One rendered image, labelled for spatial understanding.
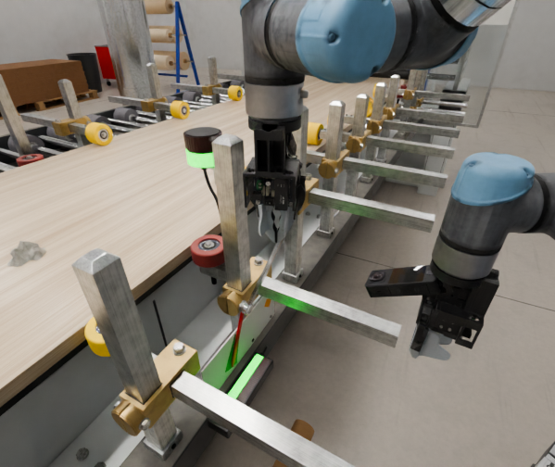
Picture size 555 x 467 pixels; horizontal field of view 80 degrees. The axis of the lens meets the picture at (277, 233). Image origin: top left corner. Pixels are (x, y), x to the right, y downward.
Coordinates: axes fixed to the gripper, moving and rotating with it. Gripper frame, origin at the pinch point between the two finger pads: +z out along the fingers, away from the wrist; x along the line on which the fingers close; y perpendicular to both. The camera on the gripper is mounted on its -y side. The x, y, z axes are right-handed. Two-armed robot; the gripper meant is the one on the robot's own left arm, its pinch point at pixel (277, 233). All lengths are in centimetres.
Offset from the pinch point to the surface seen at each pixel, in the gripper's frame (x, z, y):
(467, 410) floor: 72, 101, -36
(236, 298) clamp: -7.5, 14.4, 2.2
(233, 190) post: -6.9, -7.9, 0.6
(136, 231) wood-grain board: -35.0, 10.8, -12.3
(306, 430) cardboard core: 8, 93, -15
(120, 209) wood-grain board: -44, 11, -21
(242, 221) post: -6.3, -1.2, -1.0
